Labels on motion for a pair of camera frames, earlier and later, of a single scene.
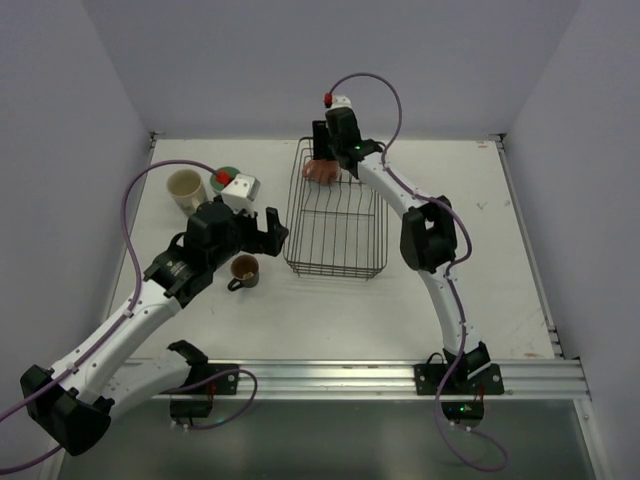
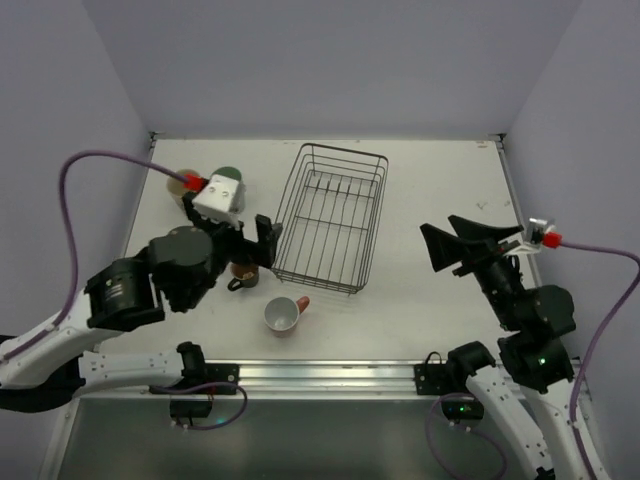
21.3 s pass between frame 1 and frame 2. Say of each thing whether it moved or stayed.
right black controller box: stayed
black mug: stayed
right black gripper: moved
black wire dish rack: moved
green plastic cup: stayed
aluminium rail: stayed
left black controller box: stayed
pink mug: moved
